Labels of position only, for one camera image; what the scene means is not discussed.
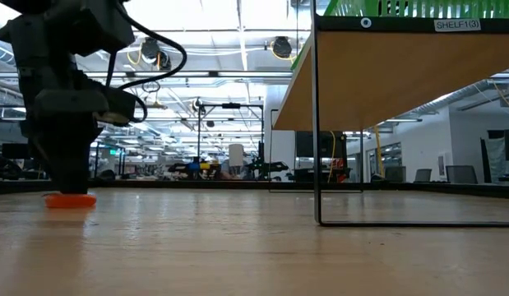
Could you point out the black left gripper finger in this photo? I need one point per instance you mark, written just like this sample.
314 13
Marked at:
69 164

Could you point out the orange coil band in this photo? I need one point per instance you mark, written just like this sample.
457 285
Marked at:
71 200

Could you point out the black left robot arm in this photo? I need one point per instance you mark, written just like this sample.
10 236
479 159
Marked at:
73 24

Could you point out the black background robot arm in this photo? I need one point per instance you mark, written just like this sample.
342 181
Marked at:
270 166
188 167

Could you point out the grey office chair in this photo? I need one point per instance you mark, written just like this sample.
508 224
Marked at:
461 174
422 176
396 174

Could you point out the white background box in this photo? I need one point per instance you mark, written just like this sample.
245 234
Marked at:
236 155

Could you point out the black large monitor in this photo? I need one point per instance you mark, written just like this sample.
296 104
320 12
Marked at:
307 144

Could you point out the green plastic basket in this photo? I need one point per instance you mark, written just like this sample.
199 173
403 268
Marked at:
353 8

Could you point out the yellow pole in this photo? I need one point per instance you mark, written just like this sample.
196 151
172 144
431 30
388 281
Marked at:
378 152

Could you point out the white shelf label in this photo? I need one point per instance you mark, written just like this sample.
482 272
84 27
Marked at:
457 24

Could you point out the grey curtain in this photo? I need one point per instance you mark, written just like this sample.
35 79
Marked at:
494 160

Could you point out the black gantry frame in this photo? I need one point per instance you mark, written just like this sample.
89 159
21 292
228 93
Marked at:
231 105

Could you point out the black aluminium table frame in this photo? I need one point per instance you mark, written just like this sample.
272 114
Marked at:
279 185

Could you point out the wooden shelf black frame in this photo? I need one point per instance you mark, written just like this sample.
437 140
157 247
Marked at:
381 74

